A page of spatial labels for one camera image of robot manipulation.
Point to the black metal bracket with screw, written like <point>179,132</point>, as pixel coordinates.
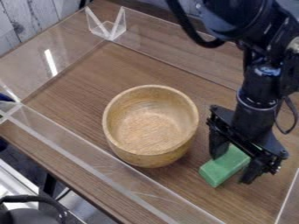
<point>49,210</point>

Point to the green rectangular block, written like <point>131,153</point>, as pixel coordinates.
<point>217,170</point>

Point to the clear acrylic tray enclosure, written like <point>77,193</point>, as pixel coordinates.
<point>113,90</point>

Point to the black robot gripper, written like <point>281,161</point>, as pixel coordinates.
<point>247,127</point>

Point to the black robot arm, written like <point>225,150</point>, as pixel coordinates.
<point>264,30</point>

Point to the brown wooden bowl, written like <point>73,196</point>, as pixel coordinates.
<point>149,123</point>

